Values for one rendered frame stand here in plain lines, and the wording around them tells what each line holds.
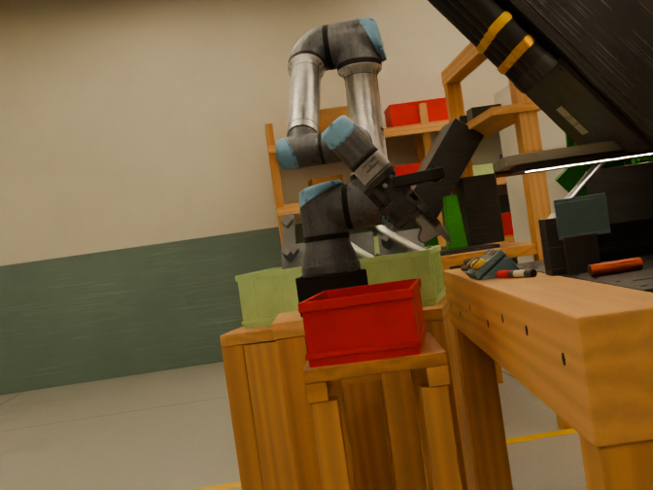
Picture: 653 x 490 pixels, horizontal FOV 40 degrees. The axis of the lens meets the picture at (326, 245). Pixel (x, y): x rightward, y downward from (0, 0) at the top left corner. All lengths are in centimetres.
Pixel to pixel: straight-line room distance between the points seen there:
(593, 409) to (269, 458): 182
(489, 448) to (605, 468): 144
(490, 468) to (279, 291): 83
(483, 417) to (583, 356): 145
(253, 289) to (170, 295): 623
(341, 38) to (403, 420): 96
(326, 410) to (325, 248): 68
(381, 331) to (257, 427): 120
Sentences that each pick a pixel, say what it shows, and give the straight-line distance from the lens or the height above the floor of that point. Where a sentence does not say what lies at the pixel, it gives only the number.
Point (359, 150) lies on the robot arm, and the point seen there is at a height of 121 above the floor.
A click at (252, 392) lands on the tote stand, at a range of 275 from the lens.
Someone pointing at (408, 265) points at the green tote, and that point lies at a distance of 272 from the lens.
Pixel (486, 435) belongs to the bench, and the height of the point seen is 45.
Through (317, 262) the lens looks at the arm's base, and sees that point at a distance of 224.
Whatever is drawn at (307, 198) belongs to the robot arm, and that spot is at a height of 114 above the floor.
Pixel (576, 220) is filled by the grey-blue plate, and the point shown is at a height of 100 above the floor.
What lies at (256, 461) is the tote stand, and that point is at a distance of 279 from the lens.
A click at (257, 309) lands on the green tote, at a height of 85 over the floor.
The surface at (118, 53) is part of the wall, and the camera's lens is 930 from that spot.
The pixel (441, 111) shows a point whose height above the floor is 211.
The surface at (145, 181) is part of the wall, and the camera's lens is 908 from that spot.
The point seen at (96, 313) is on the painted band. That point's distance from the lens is 914.
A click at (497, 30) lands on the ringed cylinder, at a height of 133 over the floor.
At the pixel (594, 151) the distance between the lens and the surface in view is 167.
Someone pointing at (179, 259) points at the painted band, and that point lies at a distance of 901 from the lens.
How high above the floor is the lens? 102
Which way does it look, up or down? level
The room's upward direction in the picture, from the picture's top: 8 degrees counter-clockwise
